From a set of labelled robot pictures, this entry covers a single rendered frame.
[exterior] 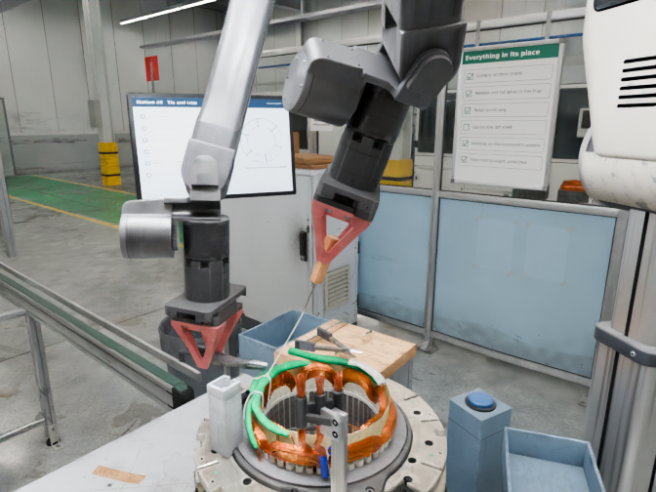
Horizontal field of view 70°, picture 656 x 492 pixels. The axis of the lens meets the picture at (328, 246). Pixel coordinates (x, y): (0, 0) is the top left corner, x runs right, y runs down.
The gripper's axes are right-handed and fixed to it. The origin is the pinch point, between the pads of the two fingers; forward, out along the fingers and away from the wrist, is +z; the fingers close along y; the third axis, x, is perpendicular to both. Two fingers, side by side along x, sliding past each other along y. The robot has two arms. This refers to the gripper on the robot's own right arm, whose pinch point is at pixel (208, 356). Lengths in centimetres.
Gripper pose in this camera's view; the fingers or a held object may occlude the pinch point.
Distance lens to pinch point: 68.2
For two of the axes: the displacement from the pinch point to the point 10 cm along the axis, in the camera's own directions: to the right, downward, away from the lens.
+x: 9.5, 1.3, -2.7
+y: -2.9, 2.4, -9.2
